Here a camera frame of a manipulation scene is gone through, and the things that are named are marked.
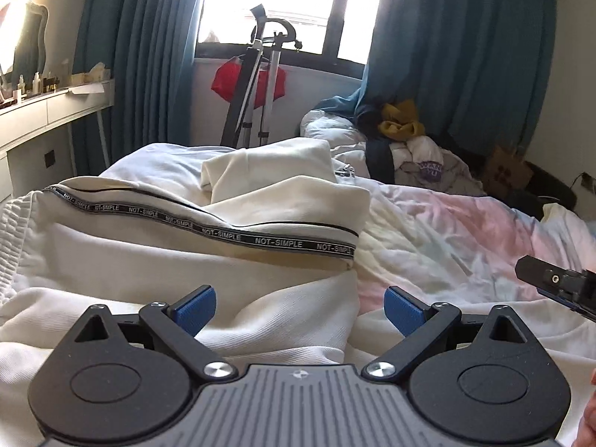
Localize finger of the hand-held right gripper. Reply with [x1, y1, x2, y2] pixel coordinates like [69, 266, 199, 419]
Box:
[515, 255, 596, 322]

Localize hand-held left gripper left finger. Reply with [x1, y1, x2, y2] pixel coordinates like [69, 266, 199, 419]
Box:
[65, 285, 236, 379]

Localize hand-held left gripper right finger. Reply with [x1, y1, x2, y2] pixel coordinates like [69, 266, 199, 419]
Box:
[364, 285, 536, 380]

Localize white pants with black band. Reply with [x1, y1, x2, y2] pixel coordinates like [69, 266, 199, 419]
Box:
[0, 137, 373, 447]

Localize person's right forearm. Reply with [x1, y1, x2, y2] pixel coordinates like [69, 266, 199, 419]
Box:
[576, 367, 596, 447]

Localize white pillow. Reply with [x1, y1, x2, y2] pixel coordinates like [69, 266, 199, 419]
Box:
[541, 202, 596, 245]

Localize pastel tie-dye bed blanket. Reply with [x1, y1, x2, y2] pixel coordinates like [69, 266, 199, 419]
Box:
[333, 146, 596, 447]

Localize black bag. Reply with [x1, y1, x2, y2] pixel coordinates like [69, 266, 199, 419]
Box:
[525, 162, 579, 221]

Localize brown cardboard box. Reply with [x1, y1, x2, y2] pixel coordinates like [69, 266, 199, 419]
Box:
[481, 144, 535, 193]

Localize grey shirt with purple print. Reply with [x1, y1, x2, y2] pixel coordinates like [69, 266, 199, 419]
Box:
[390, 136, 487, 196]

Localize dark blue garment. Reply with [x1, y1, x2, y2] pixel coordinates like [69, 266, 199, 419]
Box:
[356, 101, 399, 182]

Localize yellow garment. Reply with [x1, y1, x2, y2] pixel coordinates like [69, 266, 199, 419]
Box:
[377, 99, 427, 143]

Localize white duvet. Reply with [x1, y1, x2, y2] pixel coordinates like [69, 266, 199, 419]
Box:
[300, 108, 373, 159]

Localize red bag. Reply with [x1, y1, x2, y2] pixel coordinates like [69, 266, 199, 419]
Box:
[211, 55, 288, 104]

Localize black and silver stand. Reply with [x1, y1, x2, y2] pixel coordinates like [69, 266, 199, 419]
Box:
[220, 4, 304, 150]

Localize blue curtain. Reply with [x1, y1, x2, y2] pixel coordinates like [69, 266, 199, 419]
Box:
[321, 0, 558, 161]
[74, 0, 214, 175]

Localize white vanity desk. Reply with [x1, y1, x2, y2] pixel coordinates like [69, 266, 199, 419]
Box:
[0, 78, 115, 203]

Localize tissue box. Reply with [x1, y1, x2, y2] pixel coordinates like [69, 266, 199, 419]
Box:
[70, 61, 113, 87]

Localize ornate framed mirror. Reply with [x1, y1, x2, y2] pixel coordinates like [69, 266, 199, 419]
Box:
[12, 1, 50, 81]

